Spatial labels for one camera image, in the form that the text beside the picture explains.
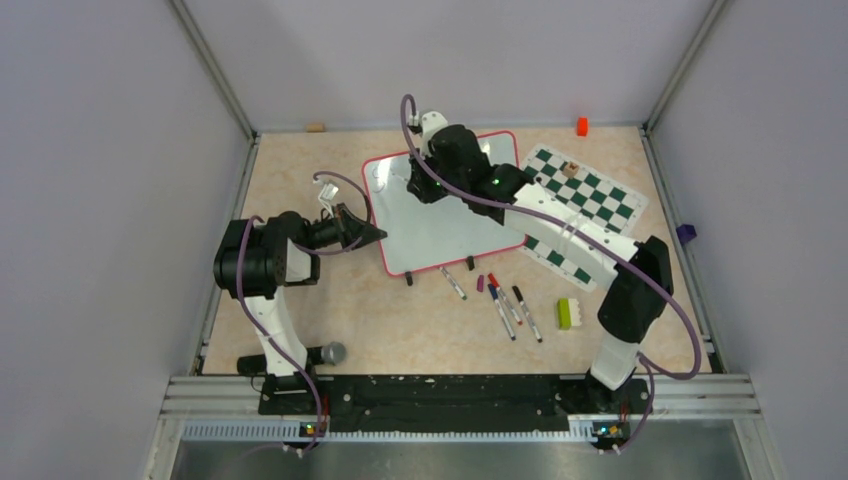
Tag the red whiteboard marker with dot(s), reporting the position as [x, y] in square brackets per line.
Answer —
[504, 298]

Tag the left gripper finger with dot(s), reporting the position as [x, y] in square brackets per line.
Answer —
[354, 223]
[369, 234]

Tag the blue whiteboard marker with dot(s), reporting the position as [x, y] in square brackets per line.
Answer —
[501, 312]

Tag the pink framed whiteboard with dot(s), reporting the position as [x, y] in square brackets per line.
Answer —
[424, 236]

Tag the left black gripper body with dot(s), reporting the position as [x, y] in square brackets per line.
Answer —
[342, 230]

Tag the cork stopper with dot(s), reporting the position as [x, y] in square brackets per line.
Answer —
[315, 128]

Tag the orange block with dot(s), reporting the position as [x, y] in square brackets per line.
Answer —
[582, 126]

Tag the purple block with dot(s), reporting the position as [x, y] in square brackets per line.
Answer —
[686, 233]

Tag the black whiteboard marker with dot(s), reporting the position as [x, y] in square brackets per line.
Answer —
[527, 313]

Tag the wooden cube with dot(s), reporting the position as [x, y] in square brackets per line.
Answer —
[570, 169]

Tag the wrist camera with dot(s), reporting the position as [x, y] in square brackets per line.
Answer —
[327, 194]
[426, 124]

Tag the green whiteboard marker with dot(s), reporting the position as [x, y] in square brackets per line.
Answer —
[453, 282]

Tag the black grey microphone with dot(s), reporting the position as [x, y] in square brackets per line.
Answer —
[271, 362]

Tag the green white chessboard mat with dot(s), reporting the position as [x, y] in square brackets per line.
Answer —
[596, 196]

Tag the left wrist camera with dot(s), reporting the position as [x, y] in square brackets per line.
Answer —
[327, 194]

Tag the green white toy brick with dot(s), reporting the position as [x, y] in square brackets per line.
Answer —
[568, 314]

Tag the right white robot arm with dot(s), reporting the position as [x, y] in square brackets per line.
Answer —
[635, 274]

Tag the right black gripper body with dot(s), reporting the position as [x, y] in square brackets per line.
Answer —
[429, 188]

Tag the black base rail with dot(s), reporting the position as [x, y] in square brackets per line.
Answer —
[513, 403]

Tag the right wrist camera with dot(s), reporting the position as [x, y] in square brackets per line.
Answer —
[426, 124]

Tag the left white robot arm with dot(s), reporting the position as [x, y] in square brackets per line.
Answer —
[257, 260]

